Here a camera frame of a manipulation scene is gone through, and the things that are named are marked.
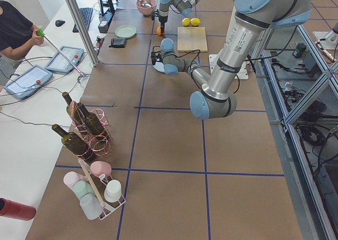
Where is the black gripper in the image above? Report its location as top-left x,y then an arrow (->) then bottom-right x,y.
158,15 -> 168,35
151,51 -> 162,65

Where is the light blue plate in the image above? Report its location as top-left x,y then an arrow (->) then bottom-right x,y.
153,62 -> 165,73

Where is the orange fruit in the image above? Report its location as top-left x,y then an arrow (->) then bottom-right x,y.
156,27 -> 166,36

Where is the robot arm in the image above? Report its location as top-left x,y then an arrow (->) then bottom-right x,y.
151,0 -> 311,119
152,0 -> 200,35

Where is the light green plate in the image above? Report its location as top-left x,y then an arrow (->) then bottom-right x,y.
115,25 -> 137,39

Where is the pink bowl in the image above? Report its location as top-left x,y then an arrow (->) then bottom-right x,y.
136,0 -> 157,16

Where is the upper yellow lemon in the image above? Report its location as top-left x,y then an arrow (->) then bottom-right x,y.
182,18 -> 190,27

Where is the yellow lemon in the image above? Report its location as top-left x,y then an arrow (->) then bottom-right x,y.
190,17 -> 201,26
182,18 -> 190,27

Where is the metal ice scoop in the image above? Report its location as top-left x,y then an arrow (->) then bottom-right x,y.
136,0 -> 155,8

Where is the lower yellow lemon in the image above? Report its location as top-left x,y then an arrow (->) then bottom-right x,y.
190,17 -> 201,26

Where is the bamboo cutting board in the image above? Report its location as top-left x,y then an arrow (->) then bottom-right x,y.
177,27 -> 208,52

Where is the grey folded cloth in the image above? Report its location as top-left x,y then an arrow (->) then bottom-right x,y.
109,38 -> 127,48

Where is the black computer box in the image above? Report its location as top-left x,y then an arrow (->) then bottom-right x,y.
98,12 -> 113,34

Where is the metal reach stick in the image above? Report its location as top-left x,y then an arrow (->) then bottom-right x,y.
37,29 -> 86,81

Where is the black keyboard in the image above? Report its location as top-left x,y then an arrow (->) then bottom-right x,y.
79,7 -> 93,30

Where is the far teach pendant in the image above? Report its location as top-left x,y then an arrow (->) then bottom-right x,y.
45,46 -> 84,73

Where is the teach pendant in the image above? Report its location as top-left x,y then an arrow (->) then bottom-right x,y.
4,65 -> 53,99
45,46 -> 84,73

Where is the black computer mouse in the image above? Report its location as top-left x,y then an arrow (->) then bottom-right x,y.
55,20 -> 65,27

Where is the dark green wine bottle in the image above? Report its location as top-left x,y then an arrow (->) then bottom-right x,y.
52,124 -> 97,163

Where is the near teach pendant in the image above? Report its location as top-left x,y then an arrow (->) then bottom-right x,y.
4,65 -> 53,99

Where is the person in black shirt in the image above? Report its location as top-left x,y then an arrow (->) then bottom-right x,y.
1,0 -> 44,60

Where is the white cup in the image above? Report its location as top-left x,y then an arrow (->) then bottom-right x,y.
104,180 -> 121,202

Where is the pale pink cup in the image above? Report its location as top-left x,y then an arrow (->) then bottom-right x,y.
63,171 -> 87,190

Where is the pale green cup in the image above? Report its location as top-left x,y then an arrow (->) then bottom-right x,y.
72,180 -> 95,200

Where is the grey blue cup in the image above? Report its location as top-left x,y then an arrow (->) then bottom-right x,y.
80,193 -> 104,220

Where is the red bottle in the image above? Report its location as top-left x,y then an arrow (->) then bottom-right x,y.
1,198 -> 36,221

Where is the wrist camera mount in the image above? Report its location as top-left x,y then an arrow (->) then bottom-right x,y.
151,10 -> 159,21

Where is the copper wire bottle rack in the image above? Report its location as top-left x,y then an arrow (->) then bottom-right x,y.
72,108 -> 112,159

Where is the aluminium frame post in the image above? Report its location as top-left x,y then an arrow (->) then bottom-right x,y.
65,0 -> 99,67

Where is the white wire cup rack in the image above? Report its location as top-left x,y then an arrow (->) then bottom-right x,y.
78,160 -> 126,220

